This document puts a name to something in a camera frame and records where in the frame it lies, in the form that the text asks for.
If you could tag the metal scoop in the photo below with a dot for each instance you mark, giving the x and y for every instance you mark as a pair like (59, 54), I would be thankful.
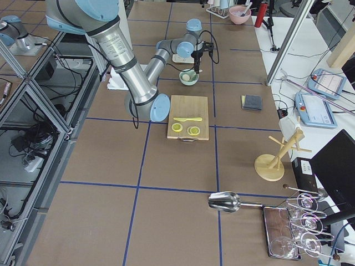
(229, 202)

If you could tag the far teach pendant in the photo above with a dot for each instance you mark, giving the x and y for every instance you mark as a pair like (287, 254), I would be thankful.
(327, 83)

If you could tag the white steamed bun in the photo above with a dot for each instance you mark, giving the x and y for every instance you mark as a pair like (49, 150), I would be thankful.
(185, 77)

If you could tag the aluminium frame post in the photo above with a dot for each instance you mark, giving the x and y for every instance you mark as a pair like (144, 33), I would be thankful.
(289, 38)

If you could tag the black monitor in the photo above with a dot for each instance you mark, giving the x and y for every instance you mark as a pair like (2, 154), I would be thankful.
(333, 165)

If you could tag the white serving tray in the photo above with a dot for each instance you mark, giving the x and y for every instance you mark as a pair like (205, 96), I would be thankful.
(178, 59)

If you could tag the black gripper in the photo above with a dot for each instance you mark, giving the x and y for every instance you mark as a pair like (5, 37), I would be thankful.
(197, 55)

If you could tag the red cylinder cup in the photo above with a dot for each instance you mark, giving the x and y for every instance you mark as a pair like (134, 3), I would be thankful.
(261, 13)

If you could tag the grey yellow folded cloth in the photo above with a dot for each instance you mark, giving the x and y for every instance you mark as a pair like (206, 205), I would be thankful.
(251, 102)

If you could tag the pink bowl with ice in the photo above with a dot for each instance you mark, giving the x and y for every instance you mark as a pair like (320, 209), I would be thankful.
(238, 15)

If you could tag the lemon slice upper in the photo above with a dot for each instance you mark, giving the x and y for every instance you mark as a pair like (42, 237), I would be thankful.
(193, 130)

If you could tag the lemon slice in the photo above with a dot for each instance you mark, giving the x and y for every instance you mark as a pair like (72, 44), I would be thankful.
(193, 130)
(177, 127)

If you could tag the lemon slice front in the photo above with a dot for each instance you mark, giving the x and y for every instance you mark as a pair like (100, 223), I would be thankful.
(177, 127)

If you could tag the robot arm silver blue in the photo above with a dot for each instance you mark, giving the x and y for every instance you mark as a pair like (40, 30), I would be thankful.
(100, 20)

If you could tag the yellow plastic knife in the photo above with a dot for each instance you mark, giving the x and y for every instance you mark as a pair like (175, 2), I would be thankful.
(184, 119)

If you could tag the glass rack tray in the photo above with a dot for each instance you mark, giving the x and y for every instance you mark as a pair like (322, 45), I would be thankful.
(276, 225)

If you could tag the near teach pendant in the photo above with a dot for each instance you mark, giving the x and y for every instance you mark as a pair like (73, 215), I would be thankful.
(314, 111)

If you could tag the teach pendant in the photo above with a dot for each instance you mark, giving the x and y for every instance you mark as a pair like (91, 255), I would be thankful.
(327, 83)
(314, 111)

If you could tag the black selfie stick tripod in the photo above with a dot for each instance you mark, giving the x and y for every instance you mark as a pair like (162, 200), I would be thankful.
(269, 22)

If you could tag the light green bowl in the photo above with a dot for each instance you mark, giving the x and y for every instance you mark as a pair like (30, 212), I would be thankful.
(193, 80)

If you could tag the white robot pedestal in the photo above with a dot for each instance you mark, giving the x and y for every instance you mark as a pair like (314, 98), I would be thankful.
(117, 80)

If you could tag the wooden mug tree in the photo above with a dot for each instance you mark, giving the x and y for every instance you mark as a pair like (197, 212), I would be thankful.
(268, 166)

